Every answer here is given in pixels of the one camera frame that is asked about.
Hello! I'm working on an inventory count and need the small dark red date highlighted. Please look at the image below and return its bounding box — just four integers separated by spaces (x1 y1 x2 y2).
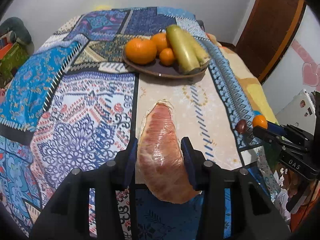
235 119 247 134

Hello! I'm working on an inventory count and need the peeled pomelo wedge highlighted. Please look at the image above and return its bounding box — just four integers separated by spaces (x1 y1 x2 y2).
136 100 199 204

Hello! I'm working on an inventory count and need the short sugarcane piece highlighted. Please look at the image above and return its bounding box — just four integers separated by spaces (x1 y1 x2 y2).
183 30 211 69

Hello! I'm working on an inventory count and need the long sugarcane piece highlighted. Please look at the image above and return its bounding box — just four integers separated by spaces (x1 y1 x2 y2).
166 24 200 75

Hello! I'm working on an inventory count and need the round orange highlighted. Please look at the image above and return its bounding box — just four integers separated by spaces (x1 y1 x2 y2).
151 33 170 55

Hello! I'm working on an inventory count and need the large orange with sticker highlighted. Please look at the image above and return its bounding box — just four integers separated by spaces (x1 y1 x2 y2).
124 38 157 65

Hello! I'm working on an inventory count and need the colourful fleece blanket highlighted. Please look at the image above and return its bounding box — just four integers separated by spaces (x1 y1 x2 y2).
206 33 278 124

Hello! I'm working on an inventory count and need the white stickered appliance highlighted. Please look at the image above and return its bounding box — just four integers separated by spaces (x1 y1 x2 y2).
276 89 316 135

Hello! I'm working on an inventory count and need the white sliding wardrobe door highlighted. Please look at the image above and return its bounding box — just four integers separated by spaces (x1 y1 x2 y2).
263 7 319 114

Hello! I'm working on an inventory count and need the blue patchwork bedsheet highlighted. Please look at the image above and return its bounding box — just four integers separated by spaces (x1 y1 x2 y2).
0 6 281 240

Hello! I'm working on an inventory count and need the brown wooden door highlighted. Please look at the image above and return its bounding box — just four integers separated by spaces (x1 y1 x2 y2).
235 0 306 82

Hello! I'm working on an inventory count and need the purple round plate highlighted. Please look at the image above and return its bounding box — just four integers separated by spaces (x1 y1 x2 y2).
122 49 208 79

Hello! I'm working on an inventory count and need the green storage box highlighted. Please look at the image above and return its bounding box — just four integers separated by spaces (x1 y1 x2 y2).
1 42 29 88

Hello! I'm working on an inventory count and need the grey plush toy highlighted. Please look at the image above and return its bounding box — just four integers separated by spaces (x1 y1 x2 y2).
1 17 32 46

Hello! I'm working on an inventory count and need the yellow foam tube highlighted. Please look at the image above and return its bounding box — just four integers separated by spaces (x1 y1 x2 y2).
94 4 112 11

